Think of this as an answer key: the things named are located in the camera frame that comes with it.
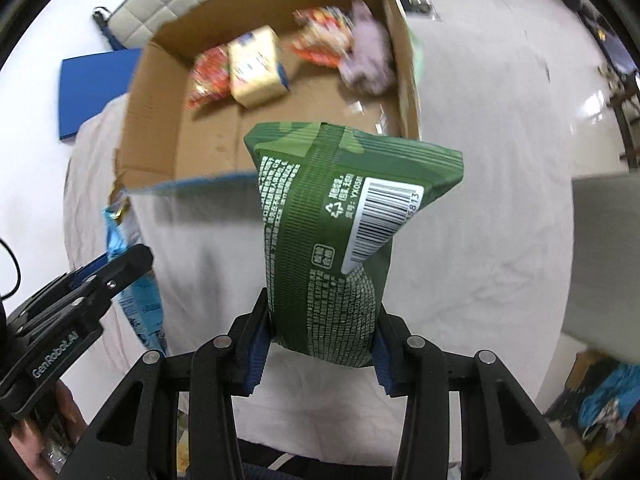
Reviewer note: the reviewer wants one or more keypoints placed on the green snack packet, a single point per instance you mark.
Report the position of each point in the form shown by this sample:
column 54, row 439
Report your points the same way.
column 333, row 198

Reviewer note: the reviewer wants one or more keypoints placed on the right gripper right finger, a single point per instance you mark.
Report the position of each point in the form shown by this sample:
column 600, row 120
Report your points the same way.
column 504, row 436

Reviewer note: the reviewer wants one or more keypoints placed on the blue clothes pile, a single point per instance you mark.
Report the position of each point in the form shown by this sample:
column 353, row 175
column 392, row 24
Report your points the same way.
column 609, row 406

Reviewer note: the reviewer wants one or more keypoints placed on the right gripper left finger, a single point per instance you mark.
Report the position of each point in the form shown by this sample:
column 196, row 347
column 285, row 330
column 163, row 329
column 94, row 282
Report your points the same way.
column 134, row 435

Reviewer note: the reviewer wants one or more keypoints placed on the cardboard box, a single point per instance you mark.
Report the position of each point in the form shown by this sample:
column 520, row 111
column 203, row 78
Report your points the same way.
column 165, row 143

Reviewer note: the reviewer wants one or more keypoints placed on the treadmill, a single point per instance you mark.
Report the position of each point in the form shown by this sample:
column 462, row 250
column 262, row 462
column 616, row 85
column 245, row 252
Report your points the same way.
column 611, row 46

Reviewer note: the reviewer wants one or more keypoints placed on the blue foam mat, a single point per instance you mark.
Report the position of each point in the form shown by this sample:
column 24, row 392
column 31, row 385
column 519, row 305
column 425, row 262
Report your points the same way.
column 87, row 83

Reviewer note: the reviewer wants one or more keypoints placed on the orange cartoon snack bag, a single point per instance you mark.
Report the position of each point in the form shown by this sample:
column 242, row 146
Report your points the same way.
column 324, row 36

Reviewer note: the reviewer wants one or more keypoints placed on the dark wooden chair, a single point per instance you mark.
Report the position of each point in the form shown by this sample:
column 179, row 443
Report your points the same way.
column 624, row 103

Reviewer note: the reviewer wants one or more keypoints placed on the white chair left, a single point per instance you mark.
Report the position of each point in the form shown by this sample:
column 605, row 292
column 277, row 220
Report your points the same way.
column 134, row 22

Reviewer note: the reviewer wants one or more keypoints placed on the blue snack packet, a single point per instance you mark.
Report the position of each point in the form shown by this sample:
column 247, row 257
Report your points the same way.
column 140, row 301

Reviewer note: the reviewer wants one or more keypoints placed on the lilac rolled socks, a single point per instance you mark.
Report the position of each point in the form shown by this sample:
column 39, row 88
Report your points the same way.
column 368, row 67

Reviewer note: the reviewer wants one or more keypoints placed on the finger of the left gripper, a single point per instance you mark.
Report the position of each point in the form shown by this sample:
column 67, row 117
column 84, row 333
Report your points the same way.
column 119, row 273
column 82, row 274

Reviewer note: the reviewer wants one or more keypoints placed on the red snack packet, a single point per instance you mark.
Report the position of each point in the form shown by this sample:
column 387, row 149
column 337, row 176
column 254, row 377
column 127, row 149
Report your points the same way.
column 209, row 78

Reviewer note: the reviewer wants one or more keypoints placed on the yellow tissue pack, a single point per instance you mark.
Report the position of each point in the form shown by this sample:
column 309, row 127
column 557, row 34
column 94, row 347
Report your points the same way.
column 257, row 75

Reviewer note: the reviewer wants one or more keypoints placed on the person left hand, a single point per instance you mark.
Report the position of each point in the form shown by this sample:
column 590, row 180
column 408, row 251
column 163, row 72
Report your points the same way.
column 30, row 442

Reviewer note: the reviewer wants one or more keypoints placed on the chrome dumbbell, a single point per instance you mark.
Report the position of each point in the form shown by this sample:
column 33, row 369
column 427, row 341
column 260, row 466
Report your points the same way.
column 425, row 8

